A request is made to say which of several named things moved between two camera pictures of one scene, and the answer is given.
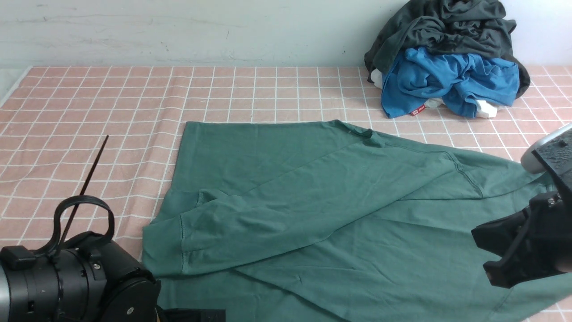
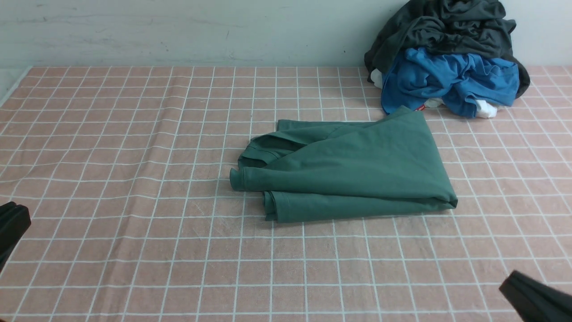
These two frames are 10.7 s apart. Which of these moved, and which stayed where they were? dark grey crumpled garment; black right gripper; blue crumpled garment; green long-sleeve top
Moved: green long-sleeve top; black right gripper
Stayed: blue crumpled garment; dark grey crumpled garment
